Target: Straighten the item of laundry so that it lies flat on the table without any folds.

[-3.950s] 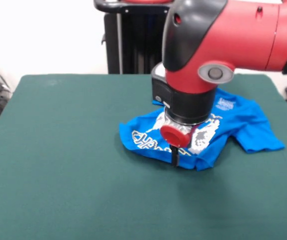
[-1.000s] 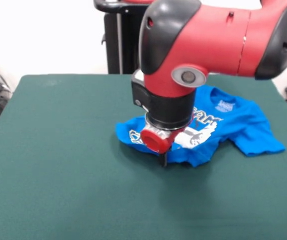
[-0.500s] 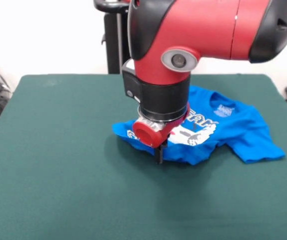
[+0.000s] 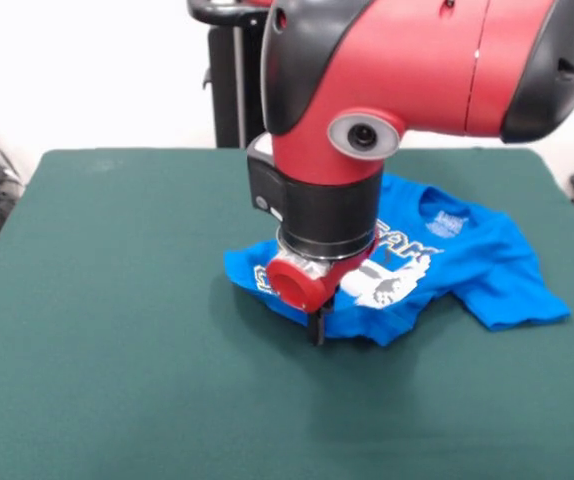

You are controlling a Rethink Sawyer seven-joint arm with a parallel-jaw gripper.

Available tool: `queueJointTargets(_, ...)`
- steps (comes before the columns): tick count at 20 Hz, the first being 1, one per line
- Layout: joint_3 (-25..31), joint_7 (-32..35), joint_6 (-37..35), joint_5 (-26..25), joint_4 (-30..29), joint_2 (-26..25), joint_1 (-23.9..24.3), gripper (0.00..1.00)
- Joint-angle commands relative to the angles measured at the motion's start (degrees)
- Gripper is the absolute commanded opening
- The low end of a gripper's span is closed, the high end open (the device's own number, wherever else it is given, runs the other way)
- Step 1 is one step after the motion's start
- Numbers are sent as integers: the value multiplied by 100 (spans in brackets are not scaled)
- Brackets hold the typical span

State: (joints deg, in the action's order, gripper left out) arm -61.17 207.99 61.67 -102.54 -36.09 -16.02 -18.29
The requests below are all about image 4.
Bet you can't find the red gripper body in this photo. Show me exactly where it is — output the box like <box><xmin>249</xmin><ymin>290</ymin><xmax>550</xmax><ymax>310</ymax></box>
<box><xmin>265</xmin><ymin>234</ymin><xmax>381</xmax><ymax>314</ymax></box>

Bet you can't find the blue game-controller print t-shirt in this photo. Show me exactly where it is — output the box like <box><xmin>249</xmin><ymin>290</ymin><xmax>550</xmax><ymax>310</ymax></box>
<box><xmin>223</xmin><ymin>172</ymin><xmax>572</xmax><ymax>347</ymax></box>

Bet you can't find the dark green table cloth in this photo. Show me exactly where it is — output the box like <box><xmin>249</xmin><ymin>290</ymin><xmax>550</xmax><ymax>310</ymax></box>
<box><xmin>0</xmin><ymin>147</ymin><xmax>574</xmax><ymax>480</ymax></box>

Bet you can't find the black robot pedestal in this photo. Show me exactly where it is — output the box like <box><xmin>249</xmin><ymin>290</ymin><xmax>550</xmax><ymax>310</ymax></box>
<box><xmin>185</xmin><ymin>0</ymin><xmax>278</xmax><ymax>149</ymax></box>

